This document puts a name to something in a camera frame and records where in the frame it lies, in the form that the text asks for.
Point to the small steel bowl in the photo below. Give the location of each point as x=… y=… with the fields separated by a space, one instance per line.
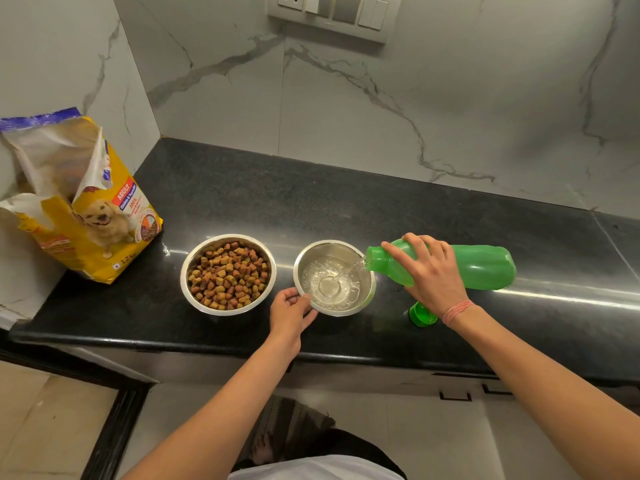
x=306 y=264

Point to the water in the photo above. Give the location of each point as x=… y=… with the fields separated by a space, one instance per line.
x=332 y=287

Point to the person's right forearm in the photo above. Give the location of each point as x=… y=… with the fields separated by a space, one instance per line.
x=550 y=394

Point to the pile of brown dog kibble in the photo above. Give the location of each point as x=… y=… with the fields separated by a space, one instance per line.
x=229 y=277

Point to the dark trousers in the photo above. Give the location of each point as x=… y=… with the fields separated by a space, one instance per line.
x=295 y=429

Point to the green plastic bottle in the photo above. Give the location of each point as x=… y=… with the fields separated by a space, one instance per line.
x=482 y=267

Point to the white wall switch panel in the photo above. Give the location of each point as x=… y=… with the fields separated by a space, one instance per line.
x=340 y=12

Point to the large steel bowl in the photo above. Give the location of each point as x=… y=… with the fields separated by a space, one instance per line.
x=192 y=294

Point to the red thread wristband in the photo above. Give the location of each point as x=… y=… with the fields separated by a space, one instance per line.
x=457 y=312

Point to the white shirt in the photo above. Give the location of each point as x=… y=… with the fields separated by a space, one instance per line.
x=320 y=469

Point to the green bottle cap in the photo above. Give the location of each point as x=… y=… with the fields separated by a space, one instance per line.
x=422 y=315

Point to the yellow dog food bag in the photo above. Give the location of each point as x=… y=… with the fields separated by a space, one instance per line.
x=100 y=219

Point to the person's left hand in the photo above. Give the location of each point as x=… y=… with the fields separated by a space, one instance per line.
x=285 y=319

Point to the person's right thumb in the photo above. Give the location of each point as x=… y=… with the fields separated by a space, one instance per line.
x=397 y=259

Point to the person's right hand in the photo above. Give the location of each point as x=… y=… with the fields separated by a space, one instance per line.
x=435 y=279

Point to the person's left thumb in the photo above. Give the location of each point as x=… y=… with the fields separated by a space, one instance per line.
x=309 y=319

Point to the black floor frame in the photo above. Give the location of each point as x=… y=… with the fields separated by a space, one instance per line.
x=120 y=424

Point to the person's left forearm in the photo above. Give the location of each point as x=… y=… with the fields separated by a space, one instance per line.
x=220 y=414

